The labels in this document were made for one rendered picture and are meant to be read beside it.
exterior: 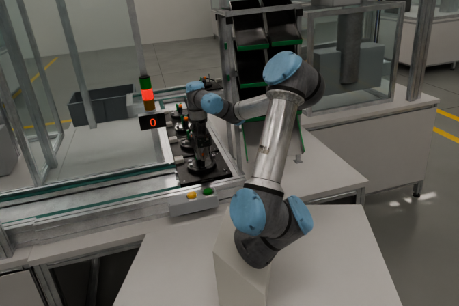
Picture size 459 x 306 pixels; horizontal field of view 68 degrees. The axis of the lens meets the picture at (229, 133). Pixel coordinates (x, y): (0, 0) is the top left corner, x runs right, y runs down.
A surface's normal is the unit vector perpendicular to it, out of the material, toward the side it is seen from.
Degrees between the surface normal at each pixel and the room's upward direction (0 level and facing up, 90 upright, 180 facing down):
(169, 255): 0
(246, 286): 90
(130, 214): 90
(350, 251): 0
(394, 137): 90
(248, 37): 25
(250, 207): 61
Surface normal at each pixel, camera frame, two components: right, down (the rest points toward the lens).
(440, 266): -0.08, -0.91
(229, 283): -0.21, 0.42
